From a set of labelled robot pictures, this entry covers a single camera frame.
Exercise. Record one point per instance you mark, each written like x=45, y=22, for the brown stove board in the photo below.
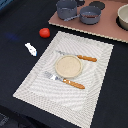
x=106, y=27

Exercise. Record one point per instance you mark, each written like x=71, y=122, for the grey frying pan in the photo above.
x=89, y=10

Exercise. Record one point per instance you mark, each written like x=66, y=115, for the brown toy sausage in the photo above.
x=89, y=16

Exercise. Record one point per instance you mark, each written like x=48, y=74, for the beige bowl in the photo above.
x=123, y=16

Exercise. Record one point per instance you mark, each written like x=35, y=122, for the white woven placemat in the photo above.
x=67, y=79

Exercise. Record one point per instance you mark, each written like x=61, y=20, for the knife with wooden handle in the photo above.
x=79, y=56

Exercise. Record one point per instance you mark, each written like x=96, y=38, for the red toy tomato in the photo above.
x=44, y=32

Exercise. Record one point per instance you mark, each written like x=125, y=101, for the black round burner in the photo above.
x=80, y=2
x=98, y=4

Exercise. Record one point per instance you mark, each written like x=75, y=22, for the beige round plate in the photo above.
x=68, y=66

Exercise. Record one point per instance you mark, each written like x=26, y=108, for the fork with wooden handle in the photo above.
x=69, y=82

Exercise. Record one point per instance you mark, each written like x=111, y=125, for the grey cooking pot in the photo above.
x=66, y=8

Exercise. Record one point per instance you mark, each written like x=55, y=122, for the white toy fish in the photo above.
x=31, y=49

